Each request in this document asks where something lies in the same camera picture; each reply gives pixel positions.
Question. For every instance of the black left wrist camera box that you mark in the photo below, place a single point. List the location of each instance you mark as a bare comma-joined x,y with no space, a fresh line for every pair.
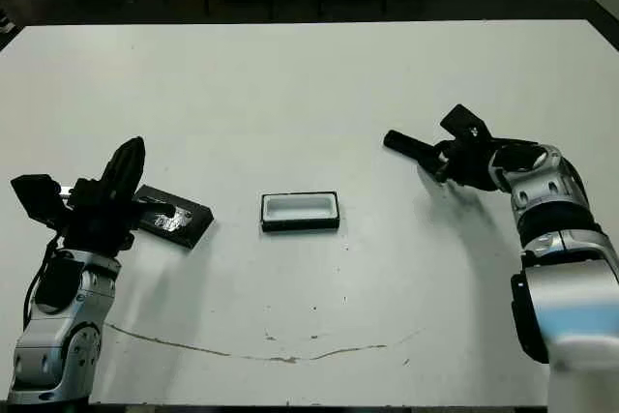
36,197

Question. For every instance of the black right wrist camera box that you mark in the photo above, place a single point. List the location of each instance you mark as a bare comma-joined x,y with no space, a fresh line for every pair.
462,122

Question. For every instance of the black box base white insert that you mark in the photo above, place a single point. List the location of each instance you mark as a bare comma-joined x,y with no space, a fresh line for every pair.
300,227

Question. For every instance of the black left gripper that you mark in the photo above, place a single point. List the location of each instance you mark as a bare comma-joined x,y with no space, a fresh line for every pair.
97,224

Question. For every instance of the black box lid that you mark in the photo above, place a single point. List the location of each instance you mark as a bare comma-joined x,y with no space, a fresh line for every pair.
191,227

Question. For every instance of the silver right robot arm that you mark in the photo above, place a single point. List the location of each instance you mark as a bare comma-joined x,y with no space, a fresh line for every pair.
556,200

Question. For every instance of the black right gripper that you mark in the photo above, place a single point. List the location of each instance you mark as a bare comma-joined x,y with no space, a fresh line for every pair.
471,161

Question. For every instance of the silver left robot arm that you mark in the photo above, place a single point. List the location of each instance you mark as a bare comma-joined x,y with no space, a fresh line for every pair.
58,335

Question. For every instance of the black slim camera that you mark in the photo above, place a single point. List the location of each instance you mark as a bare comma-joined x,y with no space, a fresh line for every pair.
403,144

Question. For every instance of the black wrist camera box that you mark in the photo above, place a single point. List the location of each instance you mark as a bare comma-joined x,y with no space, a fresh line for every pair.
36,197
462,122

